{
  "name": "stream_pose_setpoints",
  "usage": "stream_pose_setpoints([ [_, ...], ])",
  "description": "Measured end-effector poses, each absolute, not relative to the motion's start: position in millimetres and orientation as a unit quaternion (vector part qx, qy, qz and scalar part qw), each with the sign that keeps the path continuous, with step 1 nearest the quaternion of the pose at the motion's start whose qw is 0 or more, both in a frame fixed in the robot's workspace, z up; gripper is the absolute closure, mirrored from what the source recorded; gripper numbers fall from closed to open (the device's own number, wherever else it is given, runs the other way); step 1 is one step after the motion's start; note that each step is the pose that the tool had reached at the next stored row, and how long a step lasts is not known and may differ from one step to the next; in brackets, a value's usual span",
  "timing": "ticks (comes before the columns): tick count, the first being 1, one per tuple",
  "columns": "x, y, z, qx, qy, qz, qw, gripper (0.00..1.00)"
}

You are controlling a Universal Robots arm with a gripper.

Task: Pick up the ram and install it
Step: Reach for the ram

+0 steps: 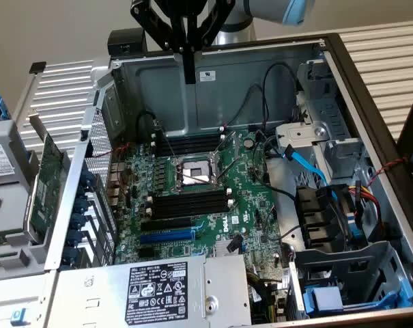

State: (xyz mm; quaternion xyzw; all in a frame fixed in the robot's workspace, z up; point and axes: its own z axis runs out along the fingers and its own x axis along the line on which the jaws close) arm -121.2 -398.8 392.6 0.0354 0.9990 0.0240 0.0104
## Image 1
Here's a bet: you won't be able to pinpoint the long black expansion slot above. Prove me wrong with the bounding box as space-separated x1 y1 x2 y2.
140 217 194 232

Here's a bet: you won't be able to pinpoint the green Dell motherboard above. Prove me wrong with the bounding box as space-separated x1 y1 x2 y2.
112 128 286 271

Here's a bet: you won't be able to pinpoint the blue plastic disk tray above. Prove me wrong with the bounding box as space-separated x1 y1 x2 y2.
303 278 413 317

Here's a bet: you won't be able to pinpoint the grey metal disk bay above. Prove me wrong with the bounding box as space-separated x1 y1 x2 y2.
287 241 413 320

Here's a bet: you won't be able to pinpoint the silver metal drive cage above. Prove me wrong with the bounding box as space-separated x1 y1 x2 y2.
275 59 368 179

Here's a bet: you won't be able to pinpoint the grey parts rack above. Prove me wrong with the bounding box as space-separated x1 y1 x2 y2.
0 118 59 283

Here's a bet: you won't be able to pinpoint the silver power supply with label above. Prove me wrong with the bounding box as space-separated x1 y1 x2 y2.
44 253 253 328

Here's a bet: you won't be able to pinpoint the metal socket cover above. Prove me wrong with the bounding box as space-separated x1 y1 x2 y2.
210 131 243 162

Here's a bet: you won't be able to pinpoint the black RAM slot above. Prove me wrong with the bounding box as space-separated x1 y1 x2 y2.
146 193 233 208
151 126 226 140
147 187 233 203
154 146 223 157
145 200 234 215
145 206 236 221
152 135 225 146
153 141 224 151

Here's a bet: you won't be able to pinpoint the blue card retention clip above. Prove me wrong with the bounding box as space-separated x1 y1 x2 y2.
61 246 81 267
72 196 91 213
70 213 88 230
79 169 96 189
67 229 86 247

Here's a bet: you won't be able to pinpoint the blue flat disk wire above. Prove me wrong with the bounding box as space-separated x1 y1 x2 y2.
281 144 340 202

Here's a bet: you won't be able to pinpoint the green graphics card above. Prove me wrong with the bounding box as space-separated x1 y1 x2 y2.
23 108 72 244

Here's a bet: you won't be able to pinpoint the CPU socket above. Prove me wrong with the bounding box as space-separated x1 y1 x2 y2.
173 152 225 195

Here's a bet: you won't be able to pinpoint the small blue case latch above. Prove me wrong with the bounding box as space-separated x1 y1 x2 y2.
10 307 28 327

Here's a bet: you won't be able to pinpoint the blue expansion slot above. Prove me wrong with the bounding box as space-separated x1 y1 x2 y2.
139 229 196 245

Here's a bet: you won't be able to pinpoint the thin metal locking lever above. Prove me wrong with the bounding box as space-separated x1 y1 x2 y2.
157 126 184 164
218 159 244 180

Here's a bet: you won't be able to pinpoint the red black twisted wire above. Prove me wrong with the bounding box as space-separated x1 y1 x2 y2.
89 142 132 159
365 156 410 187

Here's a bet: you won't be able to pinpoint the small silver heatsink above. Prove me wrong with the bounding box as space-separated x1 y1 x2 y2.
214 238 245 258

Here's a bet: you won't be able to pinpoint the red yellow black power wires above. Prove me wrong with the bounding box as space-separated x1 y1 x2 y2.
349 180 393 236

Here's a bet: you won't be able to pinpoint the open metal PC case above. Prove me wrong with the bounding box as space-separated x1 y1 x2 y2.
44 32 413 328

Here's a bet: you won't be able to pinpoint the black box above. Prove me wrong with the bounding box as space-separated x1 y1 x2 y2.
106 29 148 57

